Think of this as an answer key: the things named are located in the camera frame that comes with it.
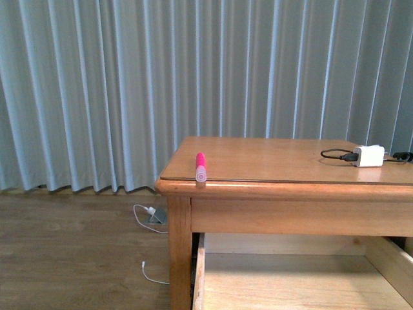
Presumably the pink marker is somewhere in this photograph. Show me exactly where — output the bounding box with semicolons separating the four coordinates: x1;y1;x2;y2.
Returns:
196;152;207;183

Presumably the wooden drawer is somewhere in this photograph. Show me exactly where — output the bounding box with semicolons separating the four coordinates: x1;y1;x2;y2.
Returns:
192;233;412;309

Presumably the wooden nightstand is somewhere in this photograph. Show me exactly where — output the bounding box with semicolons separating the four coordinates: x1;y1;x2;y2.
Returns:
155;137;412;309

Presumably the white plug in socket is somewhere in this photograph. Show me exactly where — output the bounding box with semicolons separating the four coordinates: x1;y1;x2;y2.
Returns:
147;207;156;215

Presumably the open floor socket box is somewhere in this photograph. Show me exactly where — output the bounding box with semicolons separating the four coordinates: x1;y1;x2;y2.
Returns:
148;209;167;225

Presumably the grey-green curtain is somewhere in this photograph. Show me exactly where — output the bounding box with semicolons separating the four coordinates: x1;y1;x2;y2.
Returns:
1;1;412;191

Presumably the white charger adapter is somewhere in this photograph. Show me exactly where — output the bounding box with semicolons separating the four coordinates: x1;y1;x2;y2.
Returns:
352;145;385;168

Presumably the white floor cable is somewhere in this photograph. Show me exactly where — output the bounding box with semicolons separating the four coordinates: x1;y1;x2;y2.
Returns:
133;204;170;285

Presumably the black usb cable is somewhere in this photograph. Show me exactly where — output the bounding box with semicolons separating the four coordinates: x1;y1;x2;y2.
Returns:
320;148;413;164

